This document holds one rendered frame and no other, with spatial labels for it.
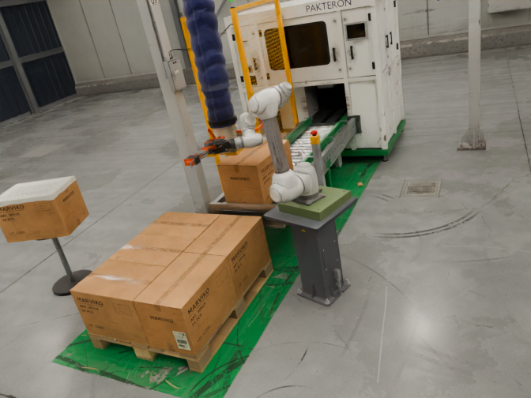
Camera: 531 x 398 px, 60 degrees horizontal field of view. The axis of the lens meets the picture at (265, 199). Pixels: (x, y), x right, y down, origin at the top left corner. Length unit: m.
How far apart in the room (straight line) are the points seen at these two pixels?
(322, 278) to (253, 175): 1.02
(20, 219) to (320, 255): 2.60
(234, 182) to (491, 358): 2.29
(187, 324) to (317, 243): 1.06
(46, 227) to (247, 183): 1.78
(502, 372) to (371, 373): 0.74
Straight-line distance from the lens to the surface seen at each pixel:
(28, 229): 4.54
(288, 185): 3.09
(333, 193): 3.39
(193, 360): 3.31
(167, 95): 4.85
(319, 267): 3.48
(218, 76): 3.61
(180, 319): 3.09
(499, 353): 3.28
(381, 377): 3.09
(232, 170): 3.93
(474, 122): 6.16
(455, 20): 12.04
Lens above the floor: 2.26
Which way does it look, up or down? 25 degrees down
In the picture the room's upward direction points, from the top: 12 degrees counter-clockwise
